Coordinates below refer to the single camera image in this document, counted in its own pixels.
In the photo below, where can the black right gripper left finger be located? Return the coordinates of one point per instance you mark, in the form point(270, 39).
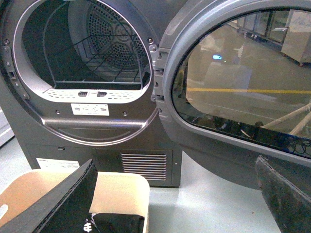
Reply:
point(63, 209)

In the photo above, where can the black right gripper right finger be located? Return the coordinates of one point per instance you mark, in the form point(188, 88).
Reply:
point(286, 189)

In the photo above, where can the beige plastic laundry hamper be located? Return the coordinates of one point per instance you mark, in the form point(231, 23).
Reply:
point(115, 193)

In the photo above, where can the black printed t-shirt in hamper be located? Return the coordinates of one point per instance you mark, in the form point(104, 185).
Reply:
point(113, 223)

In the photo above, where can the white dryer rating label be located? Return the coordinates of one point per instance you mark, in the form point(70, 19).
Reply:
point(57, 164)

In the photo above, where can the white dryer instruction sticker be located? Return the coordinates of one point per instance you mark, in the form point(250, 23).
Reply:
point(82, 109)

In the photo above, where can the dark grey front-load dryer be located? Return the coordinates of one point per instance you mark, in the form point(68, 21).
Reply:
point(57, 52)

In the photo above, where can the round dryer door with glass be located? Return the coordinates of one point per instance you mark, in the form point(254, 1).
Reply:
point(236, 87)

